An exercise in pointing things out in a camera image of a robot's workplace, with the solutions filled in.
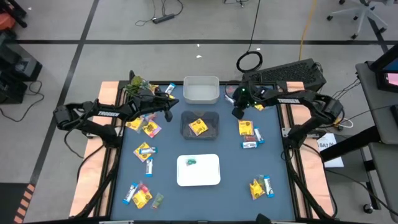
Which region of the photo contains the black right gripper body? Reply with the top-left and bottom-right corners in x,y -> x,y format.
239,81 -> 264,110

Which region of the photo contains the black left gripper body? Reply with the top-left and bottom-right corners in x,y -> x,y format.
132,89 -> 161,114

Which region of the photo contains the small potted plant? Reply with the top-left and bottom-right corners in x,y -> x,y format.
124,70 -> 150,96

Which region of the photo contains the dark grey plastic bin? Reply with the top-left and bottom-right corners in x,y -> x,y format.
180,110 -> 220,141

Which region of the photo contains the translucent plastic bin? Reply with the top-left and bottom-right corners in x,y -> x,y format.
182,75 -> 221,105

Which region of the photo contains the black computer case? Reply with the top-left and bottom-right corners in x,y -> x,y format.
241,58 -> 327,100

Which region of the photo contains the white plastic bin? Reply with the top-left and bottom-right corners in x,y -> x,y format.
176,153 -> 222,187

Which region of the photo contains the black power strip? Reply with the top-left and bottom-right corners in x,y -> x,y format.
151,13 -> 176,25

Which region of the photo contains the white paper sheet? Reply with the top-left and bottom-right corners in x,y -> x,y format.
316,133 -> 345,169

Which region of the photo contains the copper-coloured side board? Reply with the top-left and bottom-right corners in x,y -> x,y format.
285,81 -> 335,218
68,81 -> 121,218

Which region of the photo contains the grey desk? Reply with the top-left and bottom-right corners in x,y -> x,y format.
362,141 -> 398,218
355,61 -> 398,146

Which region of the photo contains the black equipment case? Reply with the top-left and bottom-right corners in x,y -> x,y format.
0,30 -> 44,105

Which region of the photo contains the black monitor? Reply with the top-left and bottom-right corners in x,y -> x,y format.
369,43 -> 398,93

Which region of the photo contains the white office chair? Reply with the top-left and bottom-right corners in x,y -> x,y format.
326,0 -> 389,40

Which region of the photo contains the black stand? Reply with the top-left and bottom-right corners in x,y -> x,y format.
0,0 -> 29,29

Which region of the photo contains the red orange object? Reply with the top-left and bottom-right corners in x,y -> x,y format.
0,12 -> 16,32

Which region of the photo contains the black orange striped mat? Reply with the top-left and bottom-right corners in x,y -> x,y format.
0,182 -> 37,224

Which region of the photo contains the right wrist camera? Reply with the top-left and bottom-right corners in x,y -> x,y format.
231,105 -> 247,121

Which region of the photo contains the black hanging cable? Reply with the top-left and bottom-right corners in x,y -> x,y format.
235,0 -> 264,74

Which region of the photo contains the black table frame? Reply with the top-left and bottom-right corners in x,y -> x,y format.
70,80 -> 338,224

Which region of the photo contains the yellow cable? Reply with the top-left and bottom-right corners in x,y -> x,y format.
298,0 -> 320,62

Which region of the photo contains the black cable sleeve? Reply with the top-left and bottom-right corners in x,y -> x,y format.
284,146 -> 338,220
74,144 -> 122,220

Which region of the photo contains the black desk frame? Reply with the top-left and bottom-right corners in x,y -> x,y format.
320,124 -> 383,215

